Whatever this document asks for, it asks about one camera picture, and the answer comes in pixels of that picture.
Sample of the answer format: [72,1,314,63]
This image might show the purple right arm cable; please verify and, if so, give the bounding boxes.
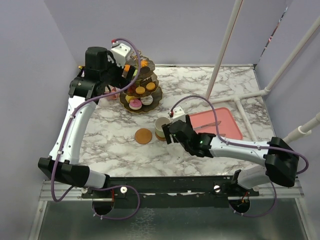
[169,94,310,219]

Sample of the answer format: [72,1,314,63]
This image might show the green mug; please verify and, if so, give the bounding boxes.
[154,116,172,138]

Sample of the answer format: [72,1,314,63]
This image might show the chocolate chip cookie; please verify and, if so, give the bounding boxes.
[124,64,131,72]

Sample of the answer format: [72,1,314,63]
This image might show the orange jam biscuit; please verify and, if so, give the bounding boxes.
[135,86,146,95]

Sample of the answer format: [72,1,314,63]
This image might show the pink frosted donut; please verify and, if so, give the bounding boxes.
[129,98,142,111]

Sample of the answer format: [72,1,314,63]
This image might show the metal serving tongs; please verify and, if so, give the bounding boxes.
[193,120,221,130]

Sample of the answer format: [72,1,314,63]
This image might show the orange flower cookie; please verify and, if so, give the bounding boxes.
[140,59,149,68]

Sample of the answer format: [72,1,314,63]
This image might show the yellow cake slice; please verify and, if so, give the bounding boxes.
[125,95,136,103]

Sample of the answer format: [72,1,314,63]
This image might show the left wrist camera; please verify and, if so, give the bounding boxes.
[110,41,131,68]

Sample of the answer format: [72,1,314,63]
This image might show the round wooden coaster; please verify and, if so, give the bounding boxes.
[134,128,153,145]
[155,132,166,142]

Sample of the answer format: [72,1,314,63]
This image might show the pink mug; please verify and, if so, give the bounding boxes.
[103,84,120,101]

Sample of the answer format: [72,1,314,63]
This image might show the white pvc pipe frame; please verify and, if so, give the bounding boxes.
[204,0,320,151]

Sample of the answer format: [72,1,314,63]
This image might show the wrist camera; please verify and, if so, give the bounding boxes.
[168,105,186,123]
[110,41,131,68]

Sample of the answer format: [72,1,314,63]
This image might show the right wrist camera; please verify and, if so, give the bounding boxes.
[168,105,186,123]

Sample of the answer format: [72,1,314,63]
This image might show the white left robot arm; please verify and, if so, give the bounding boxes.
[38,43,136,198]

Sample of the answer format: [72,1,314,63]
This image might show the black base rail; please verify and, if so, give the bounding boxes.
[81,175,259,209]

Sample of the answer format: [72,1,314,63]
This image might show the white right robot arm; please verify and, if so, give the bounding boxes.
[161,120,299,196]

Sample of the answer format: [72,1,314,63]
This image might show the black sandwich cookie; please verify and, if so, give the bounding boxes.
[140,66,151,74]

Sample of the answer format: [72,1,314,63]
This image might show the three-tier grey cake stand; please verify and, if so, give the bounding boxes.
[119,51,163,114]

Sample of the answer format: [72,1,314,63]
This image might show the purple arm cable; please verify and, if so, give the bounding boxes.
[50,37,141,221]
[169,94,310,219]

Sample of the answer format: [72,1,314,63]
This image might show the orange waffle biscuit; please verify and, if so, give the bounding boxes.
[145,82,156,91]

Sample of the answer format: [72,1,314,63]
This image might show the white chocolate-striped donut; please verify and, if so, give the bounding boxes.
[140,95,154,106]

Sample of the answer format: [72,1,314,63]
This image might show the pink serving tray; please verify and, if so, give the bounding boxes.
[189,107,243,140]

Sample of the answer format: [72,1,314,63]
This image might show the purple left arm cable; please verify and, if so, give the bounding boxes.
[50,37,141,221]

